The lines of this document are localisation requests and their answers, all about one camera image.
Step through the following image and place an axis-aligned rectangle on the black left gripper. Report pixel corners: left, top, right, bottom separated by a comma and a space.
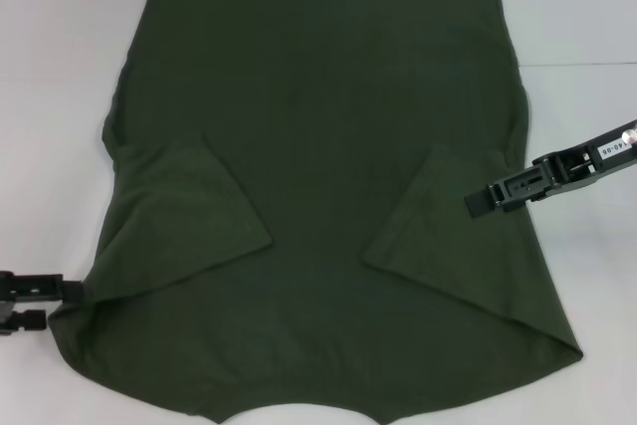
0, 270, 84, 337

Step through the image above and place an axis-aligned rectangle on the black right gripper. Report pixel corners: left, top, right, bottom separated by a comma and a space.
463, 119, 637, 220

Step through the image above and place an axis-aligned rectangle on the dark green t-shirt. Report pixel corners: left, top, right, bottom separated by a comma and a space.
47, 0, 583, 425

